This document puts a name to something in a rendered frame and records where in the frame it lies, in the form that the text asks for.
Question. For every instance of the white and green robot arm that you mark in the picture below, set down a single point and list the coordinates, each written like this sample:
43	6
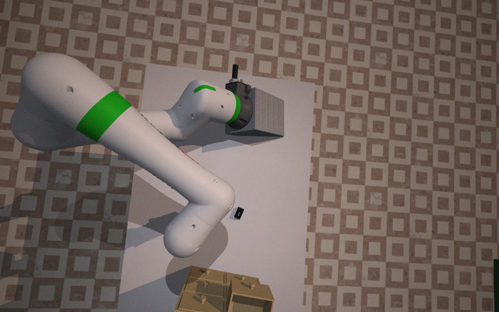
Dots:
63	104

